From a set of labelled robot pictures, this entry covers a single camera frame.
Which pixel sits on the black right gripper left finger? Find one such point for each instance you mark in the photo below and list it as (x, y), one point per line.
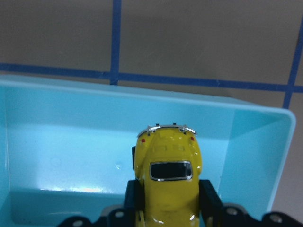
(127, 215)

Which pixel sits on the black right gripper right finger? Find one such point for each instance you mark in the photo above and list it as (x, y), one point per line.
(218, 214)

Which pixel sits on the yellow beetle toy car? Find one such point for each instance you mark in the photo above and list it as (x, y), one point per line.
(167, 163)

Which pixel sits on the light blue plastic bin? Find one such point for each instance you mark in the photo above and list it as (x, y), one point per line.
(65, 146)

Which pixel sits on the brown paper table cover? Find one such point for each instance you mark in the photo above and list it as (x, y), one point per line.
(246, 49)

